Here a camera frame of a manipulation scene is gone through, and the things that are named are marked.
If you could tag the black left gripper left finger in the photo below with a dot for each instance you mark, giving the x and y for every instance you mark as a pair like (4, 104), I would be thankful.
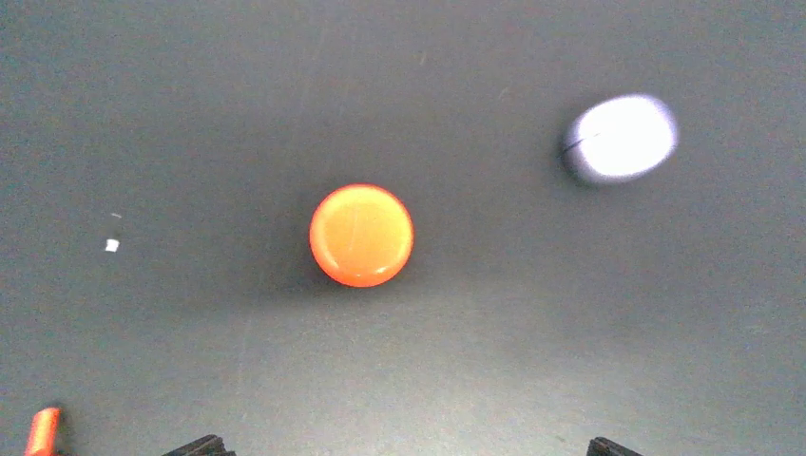
(209, 445)

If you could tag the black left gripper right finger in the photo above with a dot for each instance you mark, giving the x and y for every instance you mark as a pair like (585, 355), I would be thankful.
(601, 446)

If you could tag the orange round bottle cap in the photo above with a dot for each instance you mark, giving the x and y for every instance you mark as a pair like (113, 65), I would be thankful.
(361, 235)

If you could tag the lavender earbud charging case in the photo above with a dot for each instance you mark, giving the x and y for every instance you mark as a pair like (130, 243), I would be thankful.
(620, 139)

